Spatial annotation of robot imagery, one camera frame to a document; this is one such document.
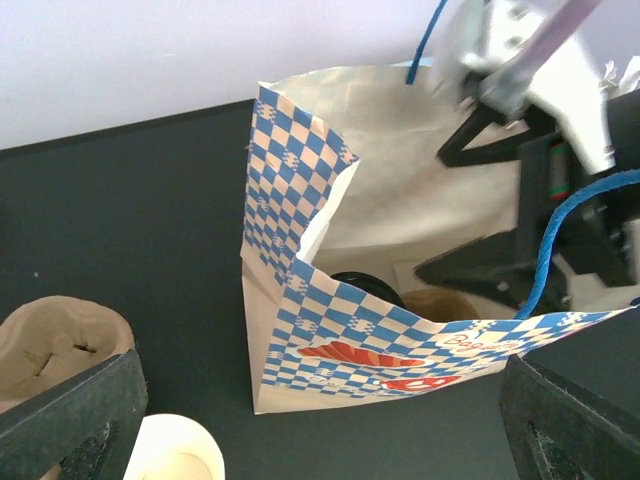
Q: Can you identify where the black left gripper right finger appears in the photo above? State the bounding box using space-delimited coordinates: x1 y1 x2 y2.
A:
499 355 639 479

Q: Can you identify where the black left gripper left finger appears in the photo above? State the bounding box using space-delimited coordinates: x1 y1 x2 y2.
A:
1 350 148 479

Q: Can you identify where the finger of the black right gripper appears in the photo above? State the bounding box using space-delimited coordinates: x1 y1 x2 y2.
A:
414 234 537 310
437 107 557 168

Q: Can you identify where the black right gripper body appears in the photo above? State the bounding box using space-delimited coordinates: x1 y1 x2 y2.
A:
514 92 640 316

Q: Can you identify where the blue checkered paper bag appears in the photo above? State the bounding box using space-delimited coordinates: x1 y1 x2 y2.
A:
240 57 639 414

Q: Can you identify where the black plastic cup lid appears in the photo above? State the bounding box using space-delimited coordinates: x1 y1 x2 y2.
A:
331 271 406 309

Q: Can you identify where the white paper coffee cup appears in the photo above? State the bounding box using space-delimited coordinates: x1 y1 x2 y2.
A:
123 413 225 480

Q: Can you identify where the brown cardboard cup carrier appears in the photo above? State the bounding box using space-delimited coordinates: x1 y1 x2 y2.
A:
1 296 135 412

